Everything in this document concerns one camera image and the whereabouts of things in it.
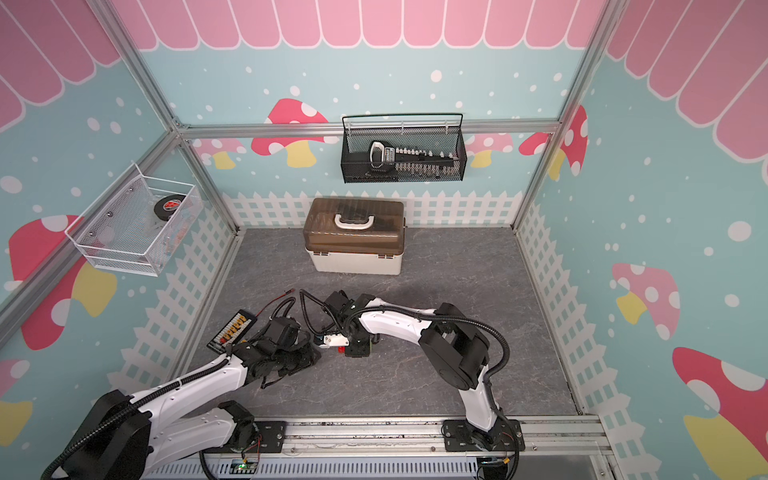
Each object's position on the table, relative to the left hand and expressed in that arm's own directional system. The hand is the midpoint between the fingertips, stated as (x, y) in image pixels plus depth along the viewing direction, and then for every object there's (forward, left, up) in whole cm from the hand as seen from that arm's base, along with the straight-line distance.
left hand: (315, 363), depth 85 cm
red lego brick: (0, -9, +10) cm, 14 cm away
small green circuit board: (-25, +14, -3) cm, 29 cm away
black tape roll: (+29, +38, +33) cm, 58 cm away
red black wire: (+22, +17, -1) cm, 28 cm away
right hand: (+5, -12, +1) cm, 13 cm away
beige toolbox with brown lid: (+32, -8, +20) cm, 38 cm away
